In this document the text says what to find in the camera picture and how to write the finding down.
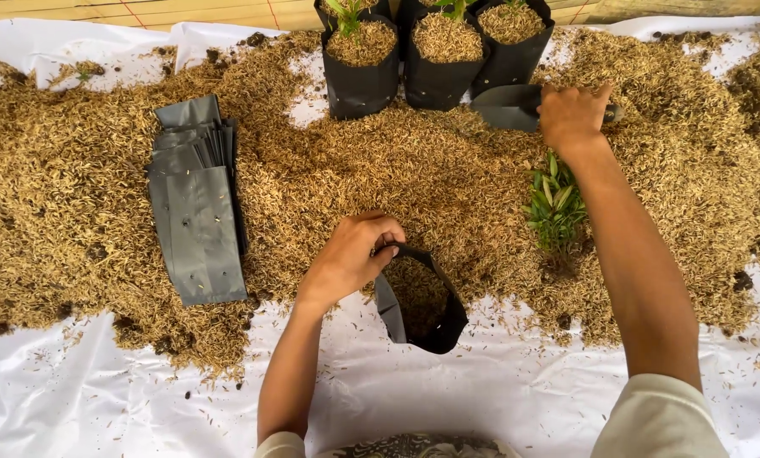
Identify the person's right hand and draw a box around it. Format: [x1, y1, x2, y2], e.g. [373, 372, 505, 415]
[536, 81, 615, 154]

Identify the person's left hand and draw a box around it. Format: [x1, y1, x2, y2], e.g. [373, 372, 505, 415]
[296, 210, 407, 311]

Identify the grey hand scoop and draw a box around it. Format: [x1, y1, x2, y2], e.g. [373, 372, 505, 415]
[469, 84, 625, 133]

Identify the black nursery bag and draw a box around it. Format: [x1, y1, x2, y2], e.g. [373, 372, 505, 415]
[372, 242, 470, 355]

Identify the filled black bag with seedling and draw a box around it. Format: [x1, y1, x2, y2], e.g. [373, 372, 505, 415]
[314, 0, 393, 33]
[469, 0, 556, 101]
[403, 0, 490, 113]
[320, 0, 401, 122]

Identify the bundle of green seedlings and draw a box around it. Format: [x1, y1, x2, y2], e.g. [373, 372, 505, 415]
[522, 151, 589, 255]

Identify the heap of rice husks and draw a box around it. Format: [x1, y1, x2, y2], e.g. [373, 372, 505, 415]
[0, 25, 760, 383]

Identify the stack of flat black bags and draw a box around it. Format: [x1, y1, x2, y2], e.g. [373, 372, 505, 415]
[144, 94, 251, 308]

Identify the woven bamboo mat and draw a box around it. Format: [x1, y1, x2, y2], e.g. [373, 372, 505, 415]
[0, 0, 760, 33]

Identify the white plastic sheet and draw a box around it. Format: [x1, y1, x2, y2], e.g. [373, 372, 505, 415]
[0, 15, 760, 458]

